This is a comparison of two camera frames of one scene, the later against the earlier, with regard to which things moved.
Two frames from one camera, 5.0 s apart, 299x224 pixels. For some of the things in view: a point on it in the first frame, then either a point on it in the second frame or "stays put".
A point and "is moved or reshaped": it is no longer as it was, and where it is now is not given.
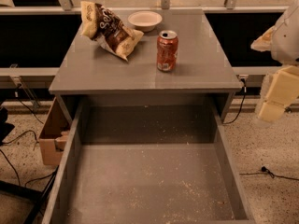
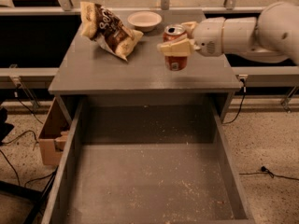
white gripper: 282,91 to 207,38
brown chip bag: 99,22 stays put
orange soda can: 167,50 is moved or reshaped
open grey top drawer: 147,163 stays put
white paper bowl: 145,21 stays put
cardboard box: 55,133 stays put
